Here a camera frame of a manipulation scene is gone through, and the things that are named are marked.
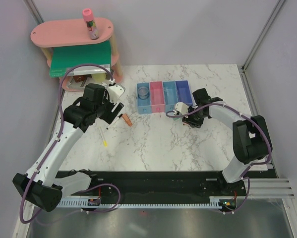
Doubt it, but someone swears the clear round pin jar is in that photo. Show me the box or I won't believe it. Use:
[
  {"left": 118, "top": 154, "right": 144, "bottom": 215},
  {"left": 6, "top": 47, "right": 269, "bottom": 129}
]
[{"left": 137, "top": 86, "right": 149, "bottom": 100}]

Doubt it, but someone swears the light blue bin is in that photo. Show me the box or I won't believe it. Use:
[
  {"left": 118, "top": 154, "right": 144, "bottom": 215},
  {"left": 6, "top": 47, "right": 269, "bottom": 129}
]
[
  {"left": 163, "top": 81, "right": 178, "bottom": 112},
  {"left": 136, "top": 82, "right": 152, "bottom": 114}
]

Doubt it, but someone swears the pink plastic bin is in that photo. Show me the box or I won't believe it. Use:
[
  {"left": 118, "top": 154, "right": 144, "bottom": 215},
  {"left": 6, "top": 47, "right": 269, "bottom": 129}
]
[{"left": 150, "top": 81, "right": 165, "bottom": 113}]

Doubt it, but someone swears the dark blue plastic bin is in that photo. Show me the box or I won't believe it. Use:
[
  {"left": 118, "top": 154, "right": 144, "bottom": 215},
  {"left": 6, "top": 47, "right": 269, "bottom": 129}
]
[{"left": 175, "top": 80, "right": 193, "bottom": 106}]

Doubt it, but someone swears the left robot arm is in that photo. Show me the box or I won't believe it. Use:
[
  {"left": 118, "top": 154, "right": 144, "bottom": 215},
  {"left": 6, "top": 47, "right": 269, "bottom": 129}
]
[{"left": 12, "top": 83, "right": 125, "bottom": 212}]

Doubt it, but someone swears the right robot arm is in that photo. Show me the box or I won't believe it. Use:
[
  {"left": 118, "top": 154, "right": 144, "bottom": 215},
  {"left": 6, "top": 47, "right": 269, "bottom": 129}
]
[{"left": 175, "top": 88, "right": 272, "bottom": 195}]

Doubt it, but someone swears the black white pen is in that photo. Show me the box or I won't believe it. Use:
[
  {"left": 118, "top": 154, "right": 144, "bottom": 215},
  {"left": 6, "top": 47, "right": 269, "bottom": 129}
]
[{"left": 106, "top": 114, "right": 123, "bottom": 130}]

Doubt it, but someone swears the orange highlighter marker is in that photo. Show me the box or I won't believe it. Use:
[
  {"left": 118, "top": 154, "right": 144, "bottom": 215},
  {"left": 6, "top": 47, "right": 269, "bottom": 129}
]
[{"left": 122, "top": 114, "right": 133, "bottom": 127}]

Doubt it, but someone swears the yellow capped pen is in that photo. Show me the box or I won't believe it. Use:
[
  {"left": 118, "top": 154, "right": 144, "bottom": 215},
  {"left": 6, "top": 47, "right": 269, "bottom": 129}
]
[{"left": 99, "top": 128, "right": 107, "bottom": 147}]

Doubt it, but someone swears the yellow cup on shelf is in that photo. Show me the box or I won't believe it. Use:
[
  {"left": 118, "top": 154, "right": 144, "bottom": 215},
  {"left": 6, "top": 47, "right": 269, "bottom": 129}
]
[{"left": 91, "top": 73, "right": 106, "bottom": 84}]

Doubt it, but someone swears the brown toy on shelf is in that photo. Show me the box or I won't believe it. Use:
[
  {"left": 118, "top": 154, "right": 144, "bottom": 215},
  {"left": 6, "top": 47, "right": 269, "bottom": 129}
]
[{"left": 73, "top": 75, "right": 85, "bottom": 83}]

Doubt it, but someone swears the green book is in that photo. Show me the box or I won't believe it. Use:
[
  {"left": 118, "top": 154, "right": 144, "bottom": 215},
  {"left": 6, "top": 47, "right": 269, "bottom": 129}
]
[{"left": 49, "top": 40, "right": 111, "bottom": 78}]

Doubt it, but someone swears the pink wooden shelf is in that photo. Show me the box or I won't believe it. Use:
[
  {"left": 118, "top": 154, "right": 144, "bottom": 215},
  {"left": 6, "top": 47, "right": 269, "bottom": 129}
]
[{"left": 30, "top": 17, "right": 123, "bottom": 92}]

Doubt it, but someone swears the pink capped bottle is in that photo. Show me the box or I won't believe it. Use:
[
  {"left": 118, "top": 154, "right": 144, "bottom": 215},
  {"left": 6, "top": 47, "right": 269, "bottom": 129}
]
[{"left": 82, "top": 8, "right": 99, "bottom": 40}]

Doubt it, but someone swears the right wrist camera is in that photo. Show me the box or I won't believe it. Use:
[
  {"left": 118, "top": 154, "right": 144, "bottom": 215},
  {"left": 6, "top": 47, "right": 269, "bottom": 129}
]
[{"left": 175, "top": 102, "right": 189, "bottom": 117}]

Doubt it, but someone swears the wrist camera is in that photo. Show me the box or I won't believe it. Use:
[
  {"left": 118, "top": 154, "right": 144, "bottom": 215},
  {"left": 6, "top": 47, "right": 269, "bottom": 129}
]
[
  {"left": 175, "top": 102, "right": 189, "bottom": 117},
  {"left": 105, "top": 84, "right": 125, "bottom": 104}
]

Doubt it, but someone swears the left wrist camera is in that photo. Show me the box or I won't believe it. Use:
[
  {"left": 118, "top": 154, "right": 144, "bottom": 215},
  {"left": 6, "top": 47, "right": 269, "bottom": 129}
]
[{"left": 105, "top": 84, "right": 125, "bottom": 104}]

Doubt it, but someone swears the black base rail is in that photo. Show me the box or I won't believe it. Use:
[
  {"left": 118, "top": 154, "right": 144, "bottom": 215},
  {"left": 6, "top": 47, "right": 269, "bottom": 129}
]
[{"left": 56, "top": 170, "right": 279, "bottom": 206}]

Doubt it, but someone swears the white cable duct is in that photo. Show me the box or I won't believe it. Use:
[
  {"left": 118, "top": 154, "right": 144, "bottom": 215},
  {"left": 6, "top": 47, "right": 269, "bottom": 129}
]
[{"left": 57, "top": 196, "right": 236, "bottom": 209}]

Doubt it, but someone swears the aluminium frame post left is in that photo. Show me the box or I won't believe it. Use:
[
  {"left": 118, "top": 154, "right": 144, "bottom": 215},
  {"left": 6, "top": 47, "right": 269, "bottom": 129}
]
[{"left": 24, "top": 0, "right": 44, "bottom": 24}]

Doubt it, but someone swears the aluminium frame post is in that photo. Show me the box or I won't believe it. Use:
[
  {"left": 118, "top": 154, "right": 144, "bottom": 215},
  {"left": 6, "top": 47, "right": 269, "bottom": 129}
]
[
  {"left": 24, "top": 0, "right": 44, "bottom": 24},
  {"left": 238, "top": 0, "right": 287, "bottom": 73}
]

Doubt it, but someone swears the aluminium frame post right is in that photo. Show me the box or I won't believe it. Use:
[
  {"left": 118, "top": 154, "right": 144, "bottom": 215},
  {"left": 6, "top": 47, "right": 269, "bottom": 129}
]
[{"left": 238, "top": 0, "right": 287, "bottom": 73}]

